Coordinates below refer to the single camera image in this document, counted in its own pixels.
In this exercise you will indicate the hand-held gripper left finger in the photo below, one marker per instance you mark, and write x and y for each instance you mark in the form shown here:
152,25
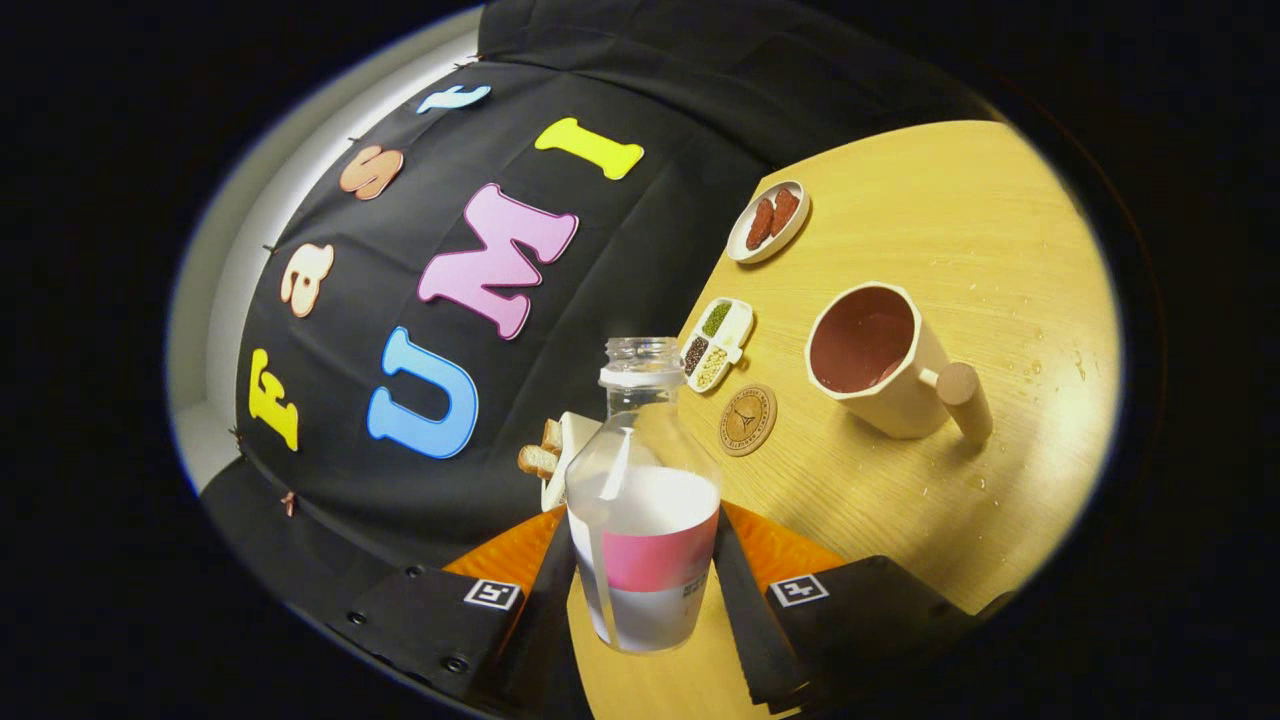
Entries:
545,615

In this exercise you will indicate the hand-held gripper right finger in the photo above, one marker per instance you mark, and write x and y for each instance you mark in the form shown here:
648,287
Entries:
742,625

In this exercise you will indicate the clear bottle with red label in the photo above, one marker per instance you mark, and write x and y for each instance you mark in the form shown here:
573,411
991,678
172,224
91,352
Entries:
645,520

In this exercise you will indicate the round brown coaster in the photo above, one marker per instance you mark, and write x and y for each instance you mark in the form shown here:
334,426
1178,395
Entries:
748,420

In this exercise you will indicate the toasted bread slice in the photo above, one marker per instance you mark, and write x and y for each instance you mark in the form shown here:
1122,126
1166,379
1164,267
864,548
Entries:
552,434
538,460

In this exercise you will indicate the white toaster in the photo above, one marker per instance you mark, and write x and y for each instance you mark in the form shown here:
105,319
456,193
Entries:
572,440

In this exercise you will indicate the pink clothes peg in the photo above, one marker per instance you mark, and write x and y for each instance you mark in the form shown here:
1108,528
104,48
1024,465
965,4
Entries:
288,503

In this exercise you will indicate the white divided dish with beans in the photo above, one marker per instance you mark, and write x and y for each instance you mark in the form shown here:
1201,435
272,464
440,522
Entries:
716,345

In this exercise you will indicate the white plate with red meat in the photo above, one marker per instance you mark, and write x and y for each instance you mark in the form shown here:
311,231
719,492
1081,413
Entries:
768,222

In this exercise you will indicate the wooden table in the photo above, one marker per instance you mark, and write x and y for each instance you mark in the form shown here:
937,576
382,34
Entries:
900,200

